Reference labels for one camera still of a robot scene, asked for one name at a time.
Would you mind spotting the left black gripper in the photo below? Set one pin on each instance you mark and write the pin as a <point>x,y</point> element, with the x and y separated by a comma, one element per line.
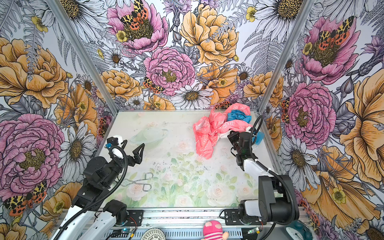
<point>138,156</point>

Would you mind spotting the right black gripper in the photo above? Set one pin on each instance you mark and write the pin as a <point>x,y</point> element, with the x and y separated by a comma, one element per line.
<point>231,137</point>

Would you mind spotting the white cloth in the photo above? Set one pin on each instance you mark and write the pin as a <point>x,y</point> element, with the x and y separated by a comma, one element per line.
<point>225,135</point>

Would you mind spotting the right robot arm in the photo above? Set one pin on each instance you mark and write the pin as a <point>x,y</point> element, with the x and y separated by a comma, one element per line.
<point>276,201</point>

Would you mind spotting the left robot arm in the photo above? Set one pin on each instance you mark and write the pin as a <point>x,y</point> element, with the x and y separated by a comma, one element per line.
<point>100,182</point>

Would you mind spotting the pink patterned cloth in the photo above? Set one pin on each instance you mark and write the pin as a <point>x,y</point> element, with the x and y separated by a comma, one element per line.
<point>207,129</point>

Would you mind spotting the metal scissors clamp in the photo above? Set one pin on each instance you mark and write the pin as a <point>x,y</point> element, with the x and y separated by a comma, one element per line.
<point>143,182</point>

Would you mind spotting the white woven round basket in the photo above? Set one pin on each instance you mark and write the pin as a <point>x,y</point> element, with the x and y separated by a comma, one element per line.
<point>153,234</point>

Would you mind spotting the pink striped plush toy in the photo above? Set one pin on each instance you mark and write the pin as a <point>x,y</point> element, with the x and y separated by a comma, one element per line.
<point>213,230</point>

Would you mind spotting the teal alarm clock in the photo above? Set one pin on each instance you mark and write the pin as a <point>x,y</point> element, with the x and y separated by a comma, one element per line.
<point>297,230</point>

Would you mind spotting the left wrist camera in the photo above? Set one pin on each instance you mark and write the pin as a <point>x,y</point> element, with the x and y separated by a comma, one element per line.
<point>114,141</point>

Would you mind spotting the aluminium front rail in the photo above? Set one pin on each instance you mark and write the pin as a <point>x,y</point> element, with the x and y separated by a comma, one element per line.
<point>153,218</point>

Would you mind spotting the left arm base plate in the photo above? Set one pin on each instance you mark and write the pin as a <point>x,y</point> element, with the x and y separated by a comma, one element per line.
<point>132,218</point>

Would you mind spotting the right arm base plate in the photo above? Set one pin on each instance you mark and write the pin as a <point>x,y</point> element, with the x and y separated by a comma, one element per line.
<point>233,217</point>

